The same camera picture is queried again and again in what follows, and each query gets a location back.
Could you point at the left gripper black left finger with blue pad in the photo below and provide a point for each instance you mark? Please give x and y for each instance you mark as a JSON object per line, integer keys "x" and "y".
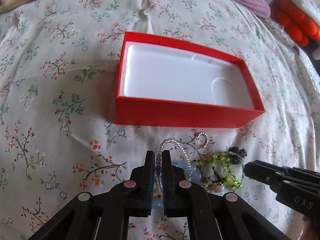
{"x": 105, "y": 215}

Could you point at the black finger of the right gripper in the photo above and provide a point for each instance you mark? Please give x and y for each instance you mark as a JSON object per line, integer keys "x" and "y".
{"x": 299, "y": 195}
{"x": 295, "y": 172}

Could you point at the red box white insert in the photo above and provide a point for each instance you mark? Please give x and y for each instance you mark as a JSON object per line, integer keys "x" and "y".
{"x": 166, "y": 82}

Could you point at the floral white bedsheet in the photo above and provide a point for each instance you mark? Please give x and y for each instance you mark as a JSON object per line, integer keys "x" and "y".
{"x": 58, "y": 71}

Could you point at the orange plush toy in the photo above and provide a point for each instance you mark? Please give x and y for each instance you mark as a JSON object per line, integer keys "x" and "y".
{"x": 298, "y": 25}

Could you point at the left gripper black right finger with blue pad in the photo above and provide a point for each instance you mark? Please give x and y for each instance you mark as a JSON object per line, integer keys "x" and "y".
{"x": 210, "y": 216}

